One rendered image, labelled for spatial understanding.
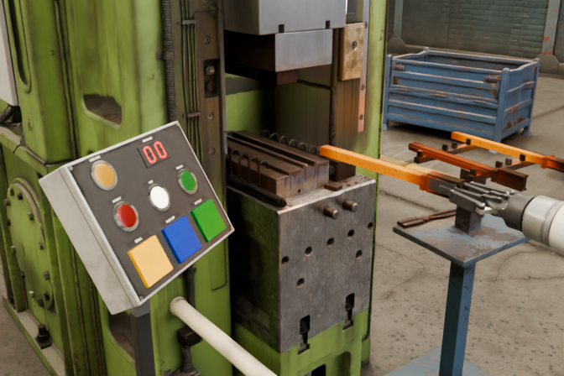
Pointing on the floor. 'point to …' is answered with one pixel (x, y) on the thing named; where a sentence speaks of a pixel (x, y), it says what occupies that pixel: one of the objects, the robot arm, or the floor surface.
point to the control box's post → (143, 339)
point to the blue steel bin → (461, 93)
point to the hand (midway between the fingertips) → (444, 185)
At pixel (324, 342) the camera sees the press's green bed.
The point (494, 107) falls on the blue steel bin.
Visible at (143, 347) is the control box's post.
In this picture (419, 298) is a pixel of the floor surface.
